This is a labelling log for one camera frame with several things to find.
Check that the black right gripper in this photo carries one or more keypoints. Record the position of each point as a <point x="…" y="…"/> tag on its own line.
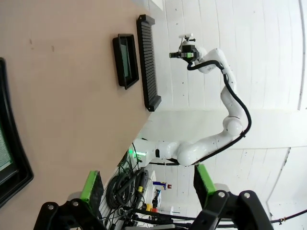
<point x="188" y="48"/>

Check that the yellow red button box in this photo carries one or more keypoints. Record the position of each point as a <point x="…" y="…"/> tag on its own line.
<point x="151" y="207"/>

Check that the black slotted board rack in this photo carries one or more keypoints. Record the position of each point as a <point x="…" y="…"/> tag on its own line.
<point x="149" y="62"/>

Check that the green printed circuit board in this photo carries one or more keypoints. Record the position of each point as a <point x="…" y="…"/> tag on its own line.
<point x="126" y="60"/>
<point x="3" y="148"/>

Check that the blue and white box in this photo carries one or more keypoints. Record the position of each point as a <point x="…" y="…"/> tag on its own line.
<point x="159" y="185"/>

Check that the black plastic ESD tray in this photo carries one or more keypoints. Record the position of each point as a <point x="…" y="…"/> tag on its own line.
<point x="19" y="155"/>
<point x="117" y="67"/>

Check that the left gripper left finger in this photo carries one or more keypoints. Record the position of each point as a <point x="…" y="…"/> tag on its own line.
<point x="93" y="189"/>

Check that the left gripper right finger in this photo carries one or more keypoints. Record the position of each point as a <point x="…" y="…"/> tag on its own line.
<point x="204" y="182"/>

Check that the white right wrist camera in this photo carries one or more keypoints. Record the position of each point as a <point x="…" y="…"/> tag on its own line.
<point x="185" y="36"/>

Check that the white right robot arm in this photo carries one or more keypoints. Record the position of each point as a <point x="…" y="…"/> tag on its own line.
<point x="233" y="127"/>

